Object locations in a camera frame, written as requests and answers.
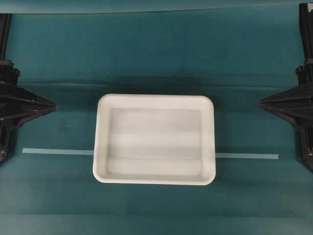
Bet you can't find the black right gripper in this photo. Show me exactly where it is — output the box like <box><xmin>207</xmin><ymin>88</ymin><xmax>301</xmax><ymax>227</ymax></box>
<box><xmin>258</xmin><ymin>65</ymin><xmax>313</xmax><ymax>170</ymax></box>

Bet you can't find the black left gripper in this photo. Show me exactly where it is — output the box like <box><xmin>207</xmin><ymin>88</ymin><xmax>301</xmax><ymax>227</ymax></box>
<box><xmin>0</xmin><ymin>60</ymin><xmax>57</xmax><ymax>162</ymax></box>

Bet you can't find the white rectangular plastic tray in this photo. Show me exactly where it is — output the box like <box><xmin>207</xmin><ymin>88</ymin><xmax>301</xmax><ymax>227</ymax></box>
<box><xmin>92</xmin><ymin>94</ymin><xmax>216</xmax><ymax>186</ymax></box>

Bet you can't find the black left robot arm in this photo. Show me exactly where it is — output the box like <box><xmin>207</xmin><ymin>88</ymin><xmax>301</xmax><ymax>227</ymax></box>
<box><xmin>0</xmin><ymin>13</ymin><xmax>57</xmax><ymax>162</ymax></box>

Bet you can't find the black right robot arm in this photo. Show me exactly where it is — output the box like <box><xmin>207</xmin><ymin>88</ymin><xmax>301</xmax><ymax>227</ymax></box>
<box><xmin>258</xmin><ymin>3</ymin><xmax>313</xmax><ymax>170</ymax></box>

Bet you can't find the light blue tape strip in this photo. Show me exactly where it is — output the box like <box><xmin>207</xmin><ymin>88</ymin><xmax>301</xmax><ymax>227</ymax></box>
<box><xmin>22</xmin><ymin>148</ymin><xmax>279</xmax><ymax>160</ymax></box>

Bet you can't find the teal green table cloth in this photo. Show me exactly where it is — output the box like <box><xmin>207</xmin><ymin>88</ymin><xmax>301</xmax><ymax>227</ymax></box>
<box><xmin>0</xmin><ymin>6</ymin><xmax>313</xmax><ymax>235</ymax></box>

